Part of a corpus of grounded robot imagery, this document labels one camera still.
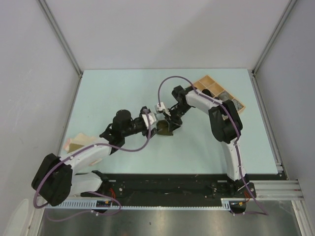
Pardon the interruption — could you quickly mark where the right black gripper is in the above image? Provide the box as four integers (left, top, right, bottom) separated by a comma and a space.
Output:
163, 104, 192, 134

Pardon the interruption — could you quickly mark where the olive green underwear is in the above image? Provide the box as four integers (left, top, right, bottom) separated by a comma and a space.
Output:
157, 120, 173, 136

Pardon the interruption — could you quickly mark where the grey beige underwear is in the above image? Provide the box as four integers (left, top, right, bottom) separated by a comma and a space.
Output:
218, 91, 233, 101

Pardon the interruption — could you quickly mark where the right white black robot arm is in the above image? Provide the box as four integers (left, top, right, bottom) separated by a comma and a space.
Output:
164, 86, 246, 197

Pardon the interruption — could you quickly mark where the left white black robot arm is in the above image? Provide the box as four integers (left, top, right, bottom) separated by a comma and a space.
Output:
31, 107, 158, 209

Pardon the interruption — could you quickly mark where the black rolled underwear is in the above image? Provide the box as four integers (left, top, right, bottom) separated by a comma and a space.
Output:
202, 89, 212, 97

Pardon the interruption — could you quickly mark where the grey rolled underwear back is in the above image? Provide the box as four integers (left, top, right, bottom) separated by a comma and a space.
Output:
232, 99, 244, 112

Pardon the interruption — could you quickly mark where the wooden compartment box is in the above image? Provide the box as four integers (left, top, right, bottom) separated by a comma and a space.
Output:
193, 75, 246, 114

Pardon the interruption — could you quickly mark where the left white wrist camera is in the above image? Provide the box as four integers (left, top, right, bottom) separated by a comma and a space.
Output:
140, 106, 158, 129

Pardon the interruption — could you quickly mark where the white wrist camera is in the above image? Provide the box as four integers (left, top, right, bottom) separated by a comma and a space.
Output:
140, 106, 158, 129
155, 102, 171, 117

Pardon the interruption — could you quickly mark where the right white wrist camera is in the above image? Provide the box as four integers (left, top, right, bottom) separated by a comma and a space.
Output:
155, 102, 171, 117

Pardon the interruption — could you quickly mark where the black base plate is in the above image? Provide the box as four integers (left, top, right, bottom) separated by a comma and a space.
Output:
50, 173, 287, 214

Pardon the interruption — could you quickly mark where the slotted cable duct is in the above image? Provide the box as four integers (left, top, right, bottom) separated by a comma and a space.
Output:
57, 195, 247, 211

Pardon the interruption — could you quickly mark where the right aluminium frame post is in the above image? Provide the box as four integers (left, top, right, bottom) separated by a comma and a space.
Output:
251, 0, 298, 74

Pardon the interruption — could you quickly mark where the aluminium frame post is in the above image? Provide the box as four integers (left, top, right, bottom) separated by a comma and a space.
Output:
36, 0, 83, 77
251, 0, 298, 74

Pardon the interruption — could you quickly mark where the aluminium front rail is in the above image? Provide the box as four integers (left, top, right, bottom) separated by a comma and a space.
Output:
252, 180, 304, 201

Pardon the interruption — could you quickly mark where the left aluminium frame post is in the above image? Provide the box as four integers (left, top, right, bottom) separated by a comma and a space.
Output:
36, 0, 83, 77

